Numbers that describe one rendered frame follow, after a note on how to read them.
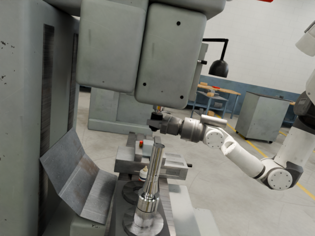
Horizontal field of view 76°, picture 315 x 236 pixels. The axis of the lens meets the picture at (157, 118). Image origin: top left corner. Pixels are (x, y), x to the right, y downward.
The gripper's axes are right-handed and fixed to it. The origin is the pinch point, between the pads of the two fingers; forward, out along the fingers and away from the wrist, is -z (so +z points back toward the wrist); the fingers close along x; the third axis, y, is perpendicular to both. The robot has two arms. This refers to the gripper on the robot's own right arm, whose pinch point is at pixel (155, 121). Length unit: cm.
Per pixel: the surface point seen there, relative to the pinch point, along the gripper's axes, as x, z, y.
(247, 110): -437, 142, 54
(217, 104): -637, 93, 86
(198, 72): -1.1, 12.0, -21.8
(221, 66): -4.4, 19.7, -25.3
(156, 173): 40.6, 9.0, -2.2
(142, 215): 42.2, 8.1, 7.1
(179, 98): 8.3, 7.8, -12.6
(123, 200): 34.7, 1.6, 11.5
